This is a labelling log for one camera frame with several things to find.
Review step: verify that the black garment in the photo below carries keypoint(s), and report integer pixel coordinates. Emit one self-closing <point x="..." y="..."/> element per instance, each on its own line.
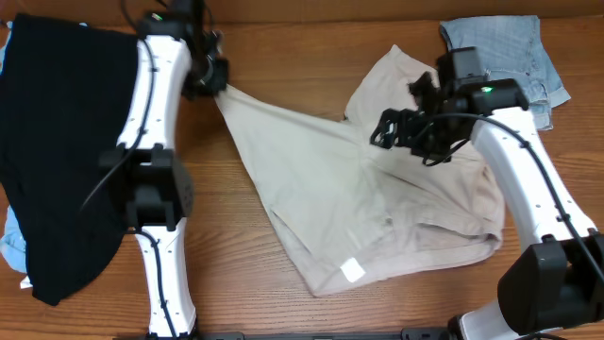
<point x="66" y="91"/>

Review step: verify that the beige khaki shorts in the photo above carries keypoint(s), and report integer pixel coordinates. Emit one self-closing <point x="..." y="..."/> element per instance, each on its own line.
<point x="349" y="213"/>

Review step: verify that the light blue garment underneath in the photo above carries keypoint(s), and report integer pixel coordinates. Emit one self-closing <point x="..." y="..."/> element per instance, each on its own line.
<point x="13" y="243"/>

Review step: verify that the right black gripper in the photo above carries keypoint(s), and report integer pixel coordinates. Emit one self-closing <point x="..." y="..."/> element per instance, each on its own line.
<point x="411" y="126"/>

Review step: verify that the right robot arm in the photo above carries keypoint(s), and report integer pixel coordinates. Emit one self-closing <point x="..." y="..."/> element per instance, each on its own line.
<point x="557" y="282"/>

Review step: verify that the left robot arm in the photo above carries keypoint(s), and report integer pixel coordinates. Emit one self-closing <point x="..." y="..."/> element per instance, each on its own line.
<point x="179" y="56"/>

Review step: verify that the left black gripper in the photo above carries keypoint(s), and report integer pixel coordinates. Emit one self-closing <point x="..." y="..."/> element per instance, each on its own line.
<point x="215" y="76"/>

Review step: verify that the folded light blue jeans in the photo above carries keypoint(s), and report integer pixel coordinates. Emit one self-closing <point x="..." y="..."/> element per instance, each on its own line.
<point x="511" y="47"/>

